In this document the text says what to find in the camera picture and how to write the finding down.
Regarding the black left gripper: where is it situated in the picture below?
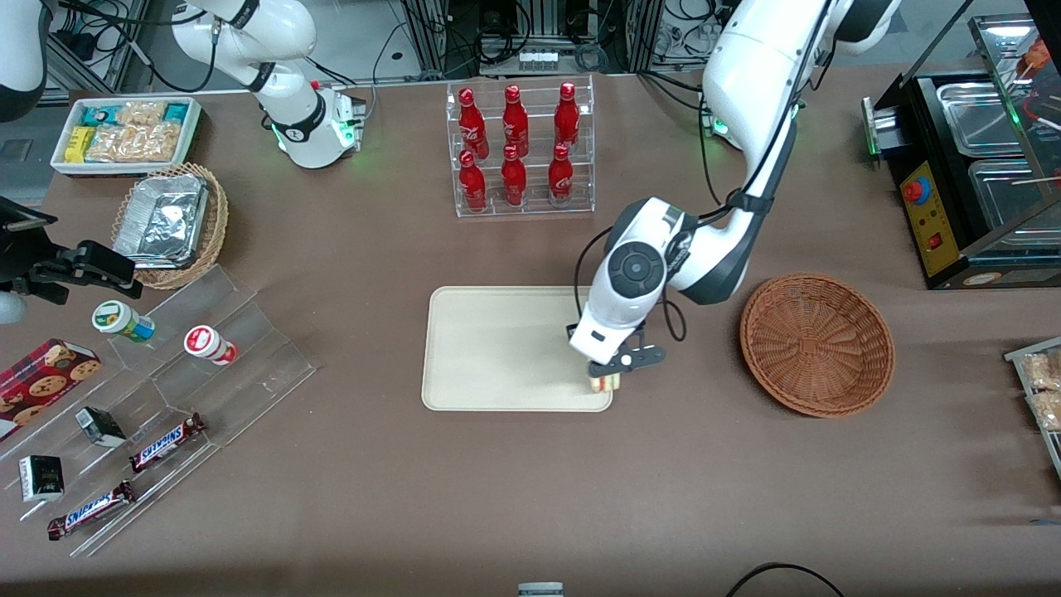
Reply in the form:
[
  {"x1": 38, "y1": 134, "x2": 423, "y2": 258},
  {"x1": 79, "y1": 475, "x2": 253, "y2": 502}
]
[{"x1": 567, "y1": 323, "x2": 647, "y2": 371}]

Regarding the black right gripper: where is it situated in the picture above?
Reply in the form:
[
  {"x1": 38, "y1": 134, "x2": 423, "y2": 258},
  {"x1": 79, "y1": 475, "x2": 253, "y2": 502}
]
[{"x1": 0, "y1": 196, "x2": 144, "y2": 304}]

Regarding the silver foil tray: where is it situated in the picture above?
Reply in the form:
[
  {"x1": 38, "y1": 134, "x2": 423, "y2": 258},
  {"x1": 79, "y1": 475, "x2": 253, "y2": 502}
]
[{"x1": 113, "y1": 173, "x2": 210, "y2": 269}]

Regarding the cream plastic tray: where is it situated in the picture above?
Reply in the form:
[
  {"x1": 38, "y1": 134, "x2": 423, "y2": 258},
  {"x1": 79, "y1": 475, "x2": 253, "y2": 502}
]
[{"x1": 421, "y1": 286, "x2": 614, "y2": 413}]

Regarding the light tan wicker basket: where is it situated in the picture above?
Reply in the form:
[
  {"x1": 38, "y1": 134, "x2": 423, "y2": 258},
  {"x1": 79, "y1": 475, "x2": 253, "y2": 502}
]
[{"x1": 111, "y1": 163, "x2": 230, "y2": 291}]

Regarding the brown round wicker basket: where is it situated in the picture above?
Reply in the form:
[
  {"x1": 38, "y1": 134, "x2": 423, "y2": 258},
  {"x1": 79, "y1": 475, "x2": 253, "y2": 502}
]
[{"x1": 739, "y1": 273, "x2": 896, "y2": 418}]

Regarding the metal snack tray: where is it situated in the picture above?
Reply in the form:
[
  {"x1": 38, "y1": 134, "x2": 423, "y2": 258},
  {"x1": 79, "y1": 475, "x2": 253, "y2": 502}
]
[{"x1": 1003, "y1": 336, "x2": 1061, "y2": 482}]

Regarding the green lid yogurt cup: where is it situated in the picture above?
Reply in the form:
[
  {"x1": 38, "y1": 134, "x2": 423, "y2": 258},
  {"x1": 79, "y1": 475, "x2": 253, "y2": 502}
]
[{"x1": 91, "y1": 300, "x2": 157, "y2": 343}]

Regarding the white rectangular snack bin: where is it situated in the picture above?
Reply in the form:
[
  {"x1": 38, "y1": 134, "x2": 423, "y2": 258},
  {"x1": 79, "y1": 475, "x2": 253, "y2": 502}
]
[{"x1": 50, "y1": 96, "x2": 204, "y2": 177}]

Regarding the red lid yogurt cup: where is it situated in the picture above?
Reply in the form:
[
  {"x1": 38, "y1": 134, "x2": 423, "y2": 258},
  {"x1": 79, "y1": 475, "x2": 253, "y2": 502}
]
[{"x1": 183, "y1": 325, "x2": 239, "y2": 366}]

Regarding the clear acrylic bottle rack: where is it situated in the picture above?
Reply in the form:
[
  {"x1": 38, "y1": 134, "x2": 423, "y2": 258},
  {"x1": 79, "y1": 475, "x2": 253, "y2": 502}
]
[{"x1": 446, "y1": 75, "x2": 596, "y2": 219}]

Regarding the red tartan cookie box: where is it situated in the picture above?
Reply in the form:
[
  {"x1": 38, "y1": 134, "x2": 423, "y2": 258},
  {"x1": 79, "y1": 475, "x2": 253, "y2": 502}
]
[{"x1": 0, "y1": 337, "x2": 103, "y2": 443}]

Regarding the large clear cracker pack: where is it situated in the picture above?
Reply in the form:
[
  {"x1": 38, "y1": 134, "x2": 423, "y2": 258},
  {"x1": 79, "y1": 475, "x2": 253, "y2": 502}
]
[{"x1": 85, "y1": 123, "x2": 183, "y2": 163}]

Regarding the small black box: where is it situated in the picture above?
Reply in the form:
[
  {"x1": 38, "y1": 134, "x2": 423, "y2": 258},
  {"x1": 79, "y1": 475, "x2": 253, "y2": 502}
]
[
  {"x1": 75, "y1": 406, "x2": 128, "y2": 449},
  {"x1": 18, "y1": 454, "x2": 65, "y2": 503}
]

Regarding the red cola bottle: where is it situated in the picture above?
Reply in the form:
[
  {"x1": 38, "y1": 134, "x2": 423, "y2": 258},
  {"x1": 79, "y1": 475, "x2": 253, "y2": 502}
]
[
  {"x1": 458, "y1": 149, "x2": 487, "y2": 212},
  {"x1": 501, "y1": 85, "x2": 530, "y2": 157},
  {"x1": 554, "y1": 81, "x2": 581, "y2": 150},
  {"x1": 458, "y1": 88, "x2": 489, "y2": 160},
  {"x1": 501, "y1": 145, "x2": 528, "y2": 208},
  {"x1": 548, "y1": 143, "x2": 574, "y2": 206}
]

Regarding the clear acrylic step stand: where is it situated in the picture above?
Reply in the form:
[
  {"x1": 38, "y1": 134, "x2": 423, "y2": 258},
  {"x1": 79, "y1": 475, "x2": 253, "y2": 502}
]
[{"x1": 0, "y1": 264, "x2": 317, "y2": 558}]

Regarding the small clear cracker pack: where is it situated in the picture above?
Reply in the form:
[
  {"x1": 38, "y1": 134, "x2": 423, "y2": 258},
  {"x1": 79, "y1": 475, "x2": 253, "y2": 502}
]
[{"x1": 116, "y1": 101, "x2": 167, "y2": 127}]

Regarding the snickers chocolate bar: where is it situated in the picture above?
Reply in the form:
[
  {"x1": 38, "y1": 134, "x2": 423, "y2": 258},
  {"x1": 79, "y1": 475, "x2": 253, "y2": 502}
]
[
  {"x1": 128, "y1": 412, "x2": 208, "y2": 474},
  {"x1": 46, "y1": 479, "x2": 136, "y2": 541}
]

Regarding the black food warmer machine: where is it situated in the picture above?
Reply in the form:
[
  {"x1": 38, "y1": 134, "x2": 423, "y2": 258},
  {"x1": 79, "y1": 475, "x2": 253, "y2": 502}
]
[{"x1": 862, "y1": 12, "x2": 1061, "y2": 291}]

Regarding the clear fried snack pack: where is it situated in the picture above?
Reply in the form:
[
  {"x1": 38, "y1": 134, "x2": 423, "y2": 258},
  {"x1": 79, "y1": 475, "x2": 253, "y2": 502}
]
[
  {"x1": 1026, "y1": 390, "x2": 1061, "y2": 432},
  {"x1": 1020, "y1": 350, "x2": 1061, "y2": 392}
]

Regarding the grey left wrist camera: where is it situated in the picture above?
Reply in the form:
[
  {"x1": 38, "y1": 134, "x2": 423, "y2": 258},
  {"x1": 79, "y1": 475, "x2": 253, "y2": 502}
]
[{"x1": 589, "y1": 346, "x2": 666, "y2": 377}]

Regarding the black floor cable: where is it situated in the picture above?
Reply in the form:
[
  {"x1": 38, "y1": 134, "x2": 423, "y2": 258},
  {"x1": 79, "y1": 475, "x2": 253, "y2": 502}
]
[{"x1": 725, "y1": 562, "x2": 846, "y2": 597}]

